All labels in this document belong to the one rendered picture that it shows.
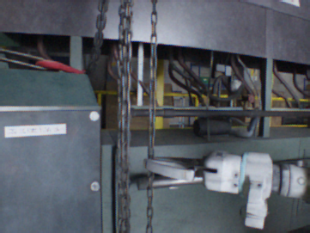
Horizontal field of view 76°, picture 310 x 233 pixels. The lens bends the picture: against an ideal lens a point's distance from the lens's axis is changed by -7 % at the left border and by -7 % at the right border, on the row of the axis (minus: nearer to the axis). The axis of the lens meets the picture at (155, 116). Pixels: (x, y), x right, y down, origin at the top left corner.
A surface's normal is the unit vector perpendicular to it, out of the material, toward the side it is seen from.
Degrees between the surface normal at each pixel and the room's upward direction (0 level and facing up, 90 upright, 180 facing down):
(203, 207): 90
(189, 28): 90
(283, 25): 90
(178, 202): 90
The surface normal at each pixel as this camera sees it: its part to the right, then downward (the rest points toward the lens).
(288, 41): 0.30, 0.08
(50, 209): 0.61, 0.07
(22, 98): 0.44, -0.65
